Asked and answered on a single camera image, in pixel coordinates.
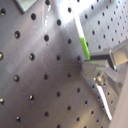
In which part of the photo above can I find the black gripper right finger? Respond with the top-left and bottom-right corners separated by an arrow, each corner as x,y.
88,49 -> 116,70

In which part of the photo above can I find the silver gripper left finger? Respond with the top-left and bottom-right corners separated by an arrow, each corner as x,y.
82,63 -> 124,95

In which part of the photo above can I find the grey metal bracket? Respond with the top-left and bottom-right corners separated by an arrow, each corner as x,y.
15,0 -> 38,13

